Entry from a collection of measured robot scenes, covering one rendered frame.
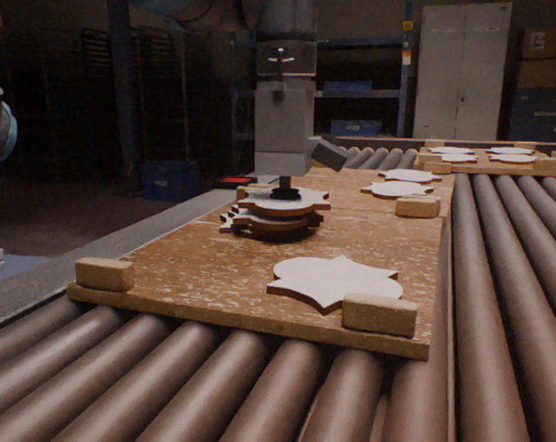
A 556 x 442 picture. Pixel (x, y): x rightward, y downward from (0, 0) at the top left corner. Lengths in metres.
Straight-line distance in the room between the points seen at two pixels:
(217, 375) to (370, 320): 0.13
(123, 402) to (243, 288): 0.17
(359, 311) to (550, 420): 0.14
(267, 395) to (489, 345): 0.20
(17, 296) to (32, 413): 0.22
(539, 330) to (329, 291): 0.19
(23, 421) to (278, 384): 0.17
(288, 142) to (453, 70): 4.78
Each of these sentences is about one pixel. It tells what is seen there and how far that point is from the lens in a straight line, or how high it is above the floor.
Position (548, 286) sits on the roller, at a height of 0.90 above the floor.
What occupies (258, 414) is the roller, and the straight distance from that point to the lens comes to 0.34.
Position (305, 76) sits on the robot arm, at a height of 1.14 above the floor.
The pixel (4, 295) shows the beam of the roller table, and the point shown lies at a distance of 0.60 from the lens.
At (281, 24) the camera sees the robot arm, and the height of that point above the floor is 1.20.
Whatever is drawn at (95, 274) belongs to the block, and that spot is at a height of 0.95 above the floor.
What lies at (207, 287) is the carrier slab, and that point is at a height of 0.94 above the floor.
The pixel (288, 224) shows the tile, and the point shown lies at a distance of 0.61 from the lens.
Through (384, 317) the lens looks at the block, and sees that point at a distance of 0.40.
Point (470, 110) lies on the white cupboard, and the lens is 5.38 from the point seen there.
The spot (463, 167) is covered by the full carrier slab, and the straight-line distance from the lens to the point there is 1.33.
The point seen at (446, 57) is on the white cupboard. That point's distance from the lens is 5.35.
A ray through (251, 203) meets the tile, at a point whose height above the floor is 0.98.
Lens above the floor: 1.13
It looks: 15 degrees down
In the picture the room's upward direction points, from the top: straight up
